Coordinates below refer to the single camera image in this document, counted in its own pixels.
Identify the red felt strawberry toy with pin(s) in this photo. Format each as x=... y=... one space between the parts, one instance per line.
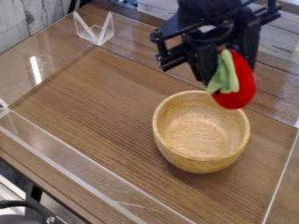
x=232 y=85

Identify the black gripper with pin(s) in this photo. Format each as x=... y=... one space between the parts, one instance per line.
x=205 y=24

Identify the clear acrylic tray enclosure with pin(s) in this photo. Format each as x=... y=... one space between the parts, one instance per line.
x=76 y=133

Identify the light wooden bowl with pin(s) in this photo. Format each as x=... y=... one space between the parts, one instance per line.
x=198 y=136

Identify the black table leg bracket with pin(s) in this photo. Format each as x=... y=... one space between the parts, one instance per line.
x=36 y=210

